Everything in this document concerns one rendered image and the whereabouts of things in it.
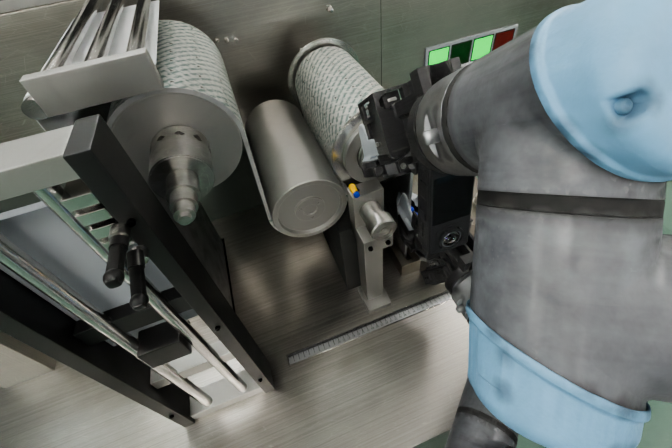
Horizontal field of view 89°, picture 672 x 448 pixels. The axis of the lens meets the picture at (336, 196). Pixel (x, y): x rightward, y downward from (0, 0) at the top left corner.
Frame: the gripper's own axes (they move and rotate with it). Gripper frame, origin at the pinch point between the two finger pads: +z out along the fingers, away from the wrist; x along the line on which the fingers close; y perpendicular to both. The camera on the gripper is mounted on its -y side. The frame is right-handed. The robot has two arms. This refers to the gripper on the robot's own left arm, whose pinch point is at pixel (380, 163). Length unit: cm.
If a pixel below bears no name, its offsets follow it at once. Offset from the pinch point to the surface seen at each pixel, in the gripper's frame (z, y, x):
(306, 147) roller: 11.7, 5.4, 7.4
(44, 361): 29, -18, 66
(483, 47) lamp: 33, 17, -44
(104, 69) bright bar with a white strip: -11.1, 15.5, 24.8
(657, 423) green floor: 50, -123, -88
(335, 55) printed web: 15.2, 19.0, -2.7
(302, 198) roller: 7.3, -1.9, 10.9
